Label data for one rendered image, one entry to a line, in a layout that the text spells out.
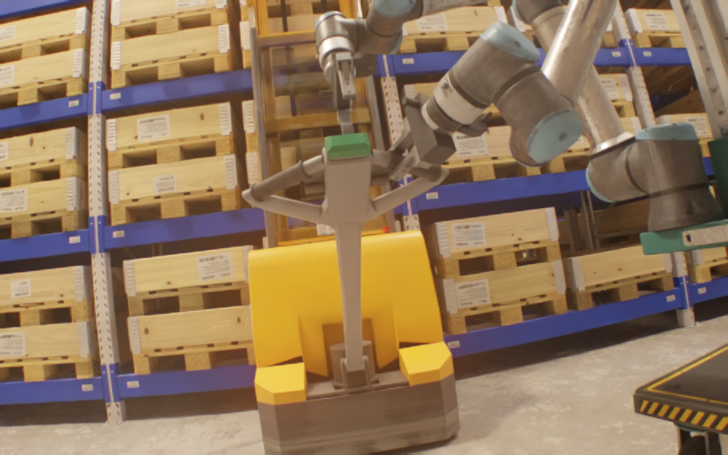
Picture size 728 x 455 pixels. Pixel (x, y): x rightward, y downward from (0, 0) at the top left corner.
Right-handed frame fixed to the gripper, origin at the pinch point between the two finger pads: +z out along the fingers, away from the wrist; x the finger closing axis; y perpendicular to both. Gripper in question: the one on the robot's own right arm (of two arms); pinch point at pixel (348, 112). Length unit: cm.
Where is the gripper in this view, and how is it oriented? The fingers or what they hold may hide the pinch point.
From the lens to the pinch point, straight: 93.7
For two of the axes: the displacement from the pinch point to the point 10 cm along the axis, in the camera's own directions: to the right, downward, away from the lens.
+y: -9.9, 1.2, -0.8
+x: 0.1, -5.0, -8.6
